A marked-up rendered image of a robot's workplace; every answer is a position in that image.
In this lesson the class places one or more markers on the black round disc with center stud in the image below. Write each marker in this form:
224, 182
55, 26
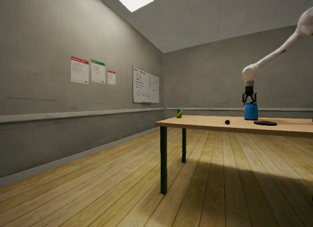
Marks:
265, 123

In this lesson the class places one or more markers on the green and yellow drink can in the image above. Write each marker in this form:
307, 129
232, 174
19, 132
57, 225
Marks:
179, 112

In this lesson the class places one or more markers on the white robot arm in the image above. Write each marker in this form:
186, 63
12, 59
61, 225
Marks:
303, 31

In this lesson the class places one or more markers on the blue kettle with black handle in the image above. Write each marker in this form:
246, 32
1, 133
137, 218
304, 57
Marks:
251, 111

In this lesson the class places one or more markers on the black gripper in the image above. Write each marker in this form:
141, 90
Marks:
249, 92

